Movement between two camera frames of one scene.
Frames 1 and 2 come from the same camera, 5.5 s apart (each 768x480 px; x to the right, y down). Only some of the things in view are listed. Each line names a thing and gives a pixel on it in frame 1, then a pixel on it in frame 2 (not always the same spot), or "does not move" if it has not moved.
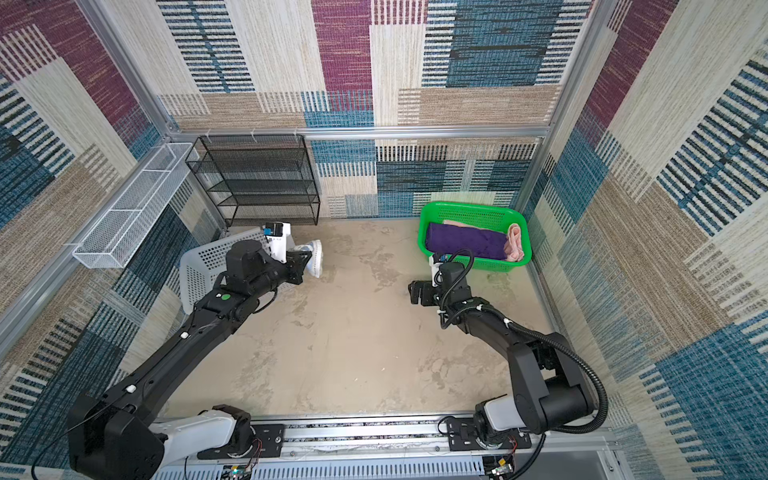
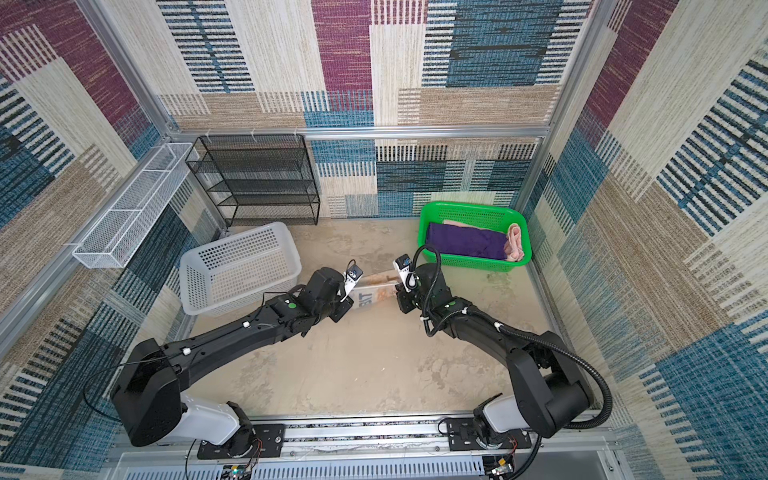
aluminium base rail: (414, 448) does not move
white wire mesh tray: (116, 233) does not move
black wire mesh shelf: (258, 179) does not move
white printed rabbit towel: (314, 264) → (364, 295)
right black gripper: (415, 288) → (407, 305)
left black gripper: (295, 265) → (342, 309)
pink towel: (513, 246) does not move
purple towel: (444, 239) does not move
